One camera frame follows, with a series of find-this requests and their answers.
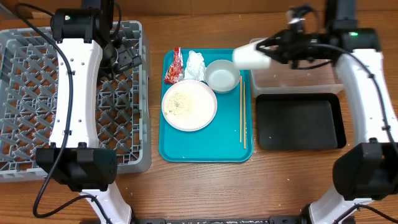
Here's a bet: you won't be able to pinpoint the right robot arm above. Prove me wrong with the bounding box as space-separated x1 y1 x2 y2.
254 1 397 223

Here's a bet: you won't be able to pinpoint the white paper cup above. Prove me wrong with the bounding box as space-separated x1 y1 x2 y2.
233 40 271 70

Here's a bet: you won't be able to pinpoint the teal serving tray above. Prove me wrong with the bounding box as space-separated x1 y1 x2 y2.
159 48 254 163

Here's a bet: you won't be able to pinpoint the black plastic tray bin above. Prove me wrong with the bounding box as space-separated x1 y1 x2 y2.
256 93 346 151

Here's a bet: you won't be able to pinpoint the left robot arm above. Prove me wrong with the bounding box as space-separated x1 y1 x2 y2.
35 1 142 223

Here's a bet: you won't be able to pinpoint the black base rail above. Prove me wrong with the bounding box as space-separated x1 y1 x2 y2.
131 215 310 224

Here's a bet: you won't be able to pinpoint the right wooden chopstick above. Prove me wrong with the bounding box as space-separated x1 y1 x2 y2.
243 82 247 149

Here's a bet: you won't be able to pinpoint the large white plate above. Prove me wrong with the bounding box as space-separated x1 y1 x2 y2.
162 80 218 132

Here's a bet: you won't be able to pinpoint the rice leftovers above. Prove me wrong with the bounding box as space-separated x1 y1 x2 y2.
164 91 193 119

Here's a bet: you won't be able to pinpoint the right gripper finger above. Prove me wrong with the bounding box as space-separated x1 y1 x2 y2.
256 29 291 50
256 47 288 64

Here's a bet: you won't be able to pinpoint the clear plastic bin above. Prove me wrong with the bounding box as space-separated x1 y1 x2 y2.
249 37 346 98

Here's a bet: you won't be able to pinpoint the left wooden chopstick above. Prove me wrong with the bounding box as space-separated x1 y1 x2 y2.
239 76 243 142

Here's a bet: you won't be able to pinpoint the grey metal saucer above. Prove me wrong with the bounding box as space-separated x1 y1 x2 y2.
205 60 241 93

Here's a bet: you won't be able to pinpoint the wooden chopstick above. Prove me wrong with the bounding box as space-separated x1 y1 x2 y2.
243 82 247 149
239 76 243 142

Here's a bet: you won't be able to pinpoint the grey plastic dish rack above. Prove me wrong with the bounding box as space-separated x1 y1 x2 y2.
1 21 152 182

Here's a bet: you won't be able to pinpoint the red snack wrapper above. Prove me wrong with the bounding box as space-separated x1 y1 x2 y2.
164 47 184 85

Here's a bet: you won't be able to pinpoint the crumpled white tissue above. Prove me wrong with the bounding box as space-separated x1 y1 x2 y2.
184 50 206 82

